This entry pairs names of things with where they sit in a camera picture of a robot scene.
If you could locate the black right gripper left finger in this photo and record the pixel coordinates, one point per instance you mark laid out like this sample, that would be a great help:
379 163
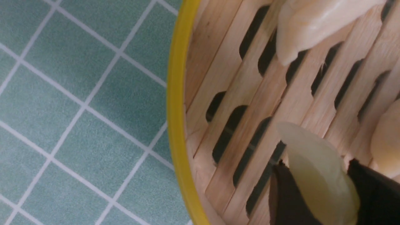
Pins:
286 204

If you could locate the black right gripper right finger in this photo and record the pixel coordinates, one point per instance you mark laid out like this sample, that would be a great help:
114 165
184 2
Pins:
379 196

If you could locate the pale dumpling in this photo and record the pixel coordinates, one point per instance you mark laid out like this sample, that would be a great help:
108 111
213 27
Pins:
320 174

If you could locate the dumpling in steamer right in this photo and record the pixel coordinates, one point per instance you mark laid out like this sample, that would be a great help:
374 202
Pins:
385 142

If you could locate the dumpling in steamer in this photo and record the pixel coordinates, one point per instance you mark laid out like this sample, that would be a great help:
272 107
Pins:
302 24
385 142

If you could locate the bamboo steamer tray yellow rim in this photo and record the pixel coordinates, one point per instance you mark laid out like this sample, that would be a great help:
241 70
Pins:
227 91

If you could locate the dumpling in steamer top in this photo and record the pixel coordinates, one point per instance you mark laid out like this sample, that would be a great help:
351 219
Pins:
302 24

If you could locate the green checked tablecloth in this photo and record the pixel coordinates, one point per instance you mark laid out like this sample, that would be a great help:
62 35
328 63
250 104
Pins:
83 113

